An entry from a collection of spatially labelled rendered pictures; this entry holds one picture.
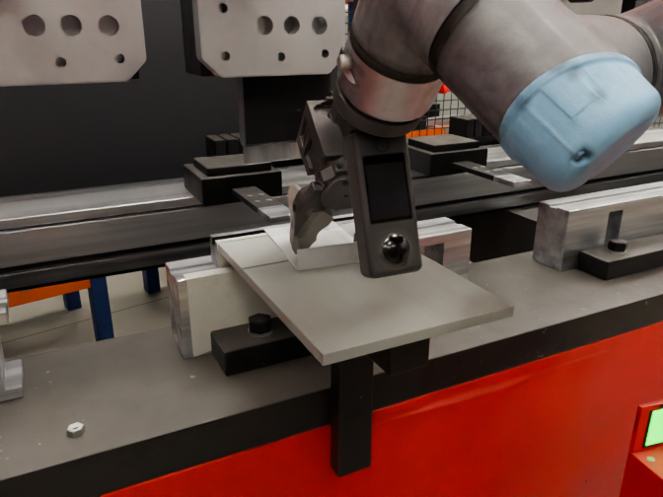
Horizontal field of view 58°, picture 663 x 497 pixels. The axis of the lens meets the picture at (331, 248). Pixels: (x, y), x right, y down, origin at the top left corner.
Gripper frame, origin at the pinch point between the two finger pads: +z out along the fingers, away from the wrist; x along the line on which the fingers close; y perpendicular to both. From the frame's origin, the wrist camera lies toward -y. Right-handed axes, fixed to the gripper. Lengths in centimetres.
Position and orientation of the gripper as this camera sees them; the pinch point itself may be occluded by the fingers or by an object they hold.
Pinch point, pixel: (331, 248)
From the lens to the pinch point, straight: 61.0
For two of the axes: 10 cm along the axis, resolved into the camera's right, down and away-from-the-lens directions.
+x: -9.4, 1.2, -3.2
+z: -2.2, 5.1, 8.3
